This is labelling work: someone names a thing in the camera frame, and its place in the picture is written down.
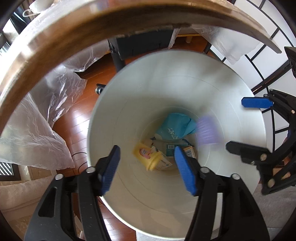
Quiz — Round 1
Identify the white embossed cup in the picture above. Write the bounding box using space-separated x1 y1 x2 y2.
29 0 56 13

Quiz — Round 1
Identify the purple packet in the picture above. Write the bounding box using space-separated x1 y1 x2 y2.
196 116 221 145

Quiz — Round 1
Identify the teal plastic bag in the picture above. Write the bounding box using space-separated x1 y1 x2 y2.
155 113 197 144

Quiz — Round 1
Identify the white trash bin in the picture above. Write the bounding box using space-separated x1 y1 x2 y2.
87 50 269 238

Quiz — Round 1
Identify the black table base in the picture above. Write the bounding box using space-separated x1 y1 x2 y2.
107 30 177 71

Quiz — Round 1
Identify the black cable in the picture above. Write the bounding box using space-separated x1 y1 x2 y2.
70 152 89 173

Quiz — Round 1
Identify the brown cardboard box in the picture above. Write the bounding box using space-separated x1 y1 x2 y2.
183 145 199 161

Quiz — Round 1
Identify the dark framed window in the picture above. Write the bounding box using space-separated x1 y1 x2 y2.
0 162 22 181

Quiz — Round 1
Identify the yellow plastic bottle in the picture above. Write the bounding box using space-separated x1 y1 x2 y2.
132 142 163 172

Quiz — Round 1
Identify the beige armchair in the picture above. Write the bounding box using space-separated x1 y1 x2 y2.
0 176 50 232

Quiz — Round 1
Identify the clear plastic table cover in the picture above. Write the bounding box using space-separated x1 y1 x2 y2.
0 0 259 171

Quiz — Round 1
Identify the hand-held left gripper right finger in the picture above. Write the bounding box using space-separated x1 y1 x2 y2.
174 146 270 241

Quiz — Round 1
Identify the round wooden table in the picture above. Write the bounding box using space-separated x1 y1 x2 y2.
0 0 283 121

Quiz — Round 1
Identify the small white box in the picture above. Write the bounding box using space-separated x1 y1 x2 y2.
155 158 173 171

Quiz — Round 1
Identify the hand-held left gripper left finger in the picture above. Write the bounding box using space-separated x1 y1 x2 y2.
24 145 121 241

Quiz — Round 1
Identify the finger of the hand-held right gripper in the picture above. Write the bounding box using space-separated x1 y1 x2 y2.
226 141 296 195
241 89 296 153

